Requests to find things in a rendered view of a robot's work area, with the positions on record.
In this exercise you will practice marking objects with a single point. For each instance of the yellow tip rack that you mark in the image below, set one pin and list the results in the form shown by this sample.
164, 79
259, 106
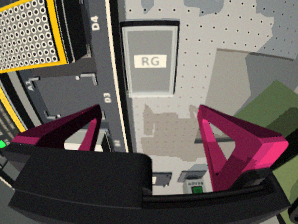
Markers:
38, 33

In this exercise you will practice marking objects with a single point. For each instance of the beige ready button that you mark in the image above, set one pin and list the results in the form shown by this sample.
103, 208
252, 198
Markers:
192, 184

